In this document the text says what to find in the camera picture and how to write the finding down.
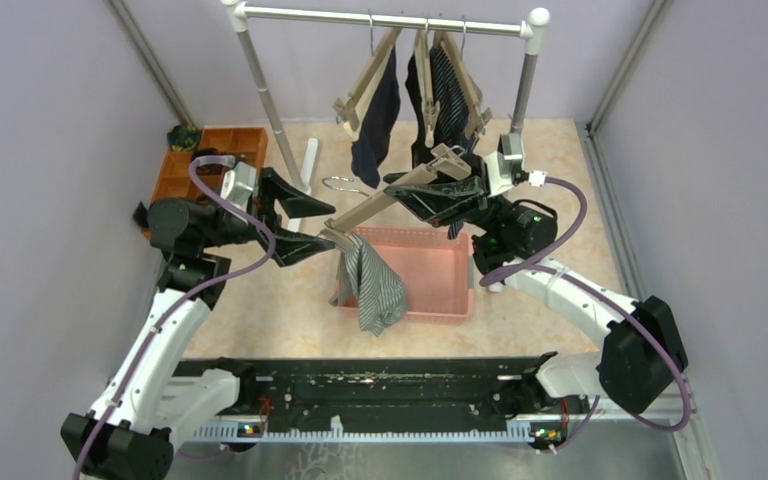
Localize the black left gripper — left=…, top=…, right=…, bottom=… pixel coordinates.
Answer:
left=200, top=166, right=336, bottom=266

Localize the beige clip hanger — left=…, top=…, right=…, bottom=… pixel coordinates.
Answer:
left=413, top=21, right=439, bottom=148
left=433, top=30, right=492, bottom=138
left=319, top=144, right=472, bottom=251
left=333, top=27, right=402, bottom=141

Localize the navy blue underwear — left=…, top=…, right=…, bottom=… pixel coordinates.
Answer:
left=351, top=48, right=401, bottom=189

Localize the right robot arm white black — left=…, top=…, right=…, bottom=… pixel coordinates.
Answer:
left=479, top=171, right=692, bottom=431

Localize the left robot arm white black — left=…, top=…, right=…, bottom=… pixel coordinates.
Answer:
left=61, top=158, right=334, bottom=479

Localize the black underwear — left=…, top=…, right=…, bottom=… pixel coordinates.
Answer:
left=405, top=55, right=432, bottom=168

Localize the dark striped underwear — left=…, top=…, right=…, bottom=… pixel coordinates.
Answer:
left=429, top=46, right=477, bottom=165

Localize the pink plastic basket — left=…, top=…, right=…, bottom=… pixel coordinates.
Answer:
left=354, top=226, right=475, bottom=326

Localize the orange wooden divider tray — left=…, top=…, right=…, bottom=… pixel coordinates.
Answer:
left=141, top=127, right=270, bottom=241

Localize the green patterned rolled cloth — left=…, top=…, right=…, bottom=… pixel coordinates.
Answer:
left=166, top=124, right=202, bottom=152

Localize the black rolled cloth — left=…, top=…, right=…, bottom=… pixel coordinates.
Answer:
left=132, top=202, right=150, bottom=234

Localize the white metal clothes rack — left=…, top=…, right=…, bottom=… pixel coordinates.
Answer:
left=222, top=0, right=550, bottom=194

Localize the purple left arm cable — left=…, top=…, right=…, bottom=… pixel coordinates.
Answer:
left=72, top=155, right=279, bottom=480

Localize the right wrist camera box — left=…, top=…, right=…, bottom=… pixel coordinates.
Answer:
left=484, top=132, right=547, bottom=197

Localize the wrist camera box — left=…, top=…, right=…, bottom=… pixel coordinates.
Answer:
left=220, top=162, right=258, bottom=210
left=484, top=132, right=547, bottom=197

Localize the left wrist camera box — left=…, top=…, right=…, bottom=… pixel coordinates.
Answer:
left=220, top=162, right=258, bottom=210

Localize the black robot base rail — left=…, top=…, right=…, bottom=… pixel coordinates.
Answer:
left=170, top=354, right=591, bottom=442

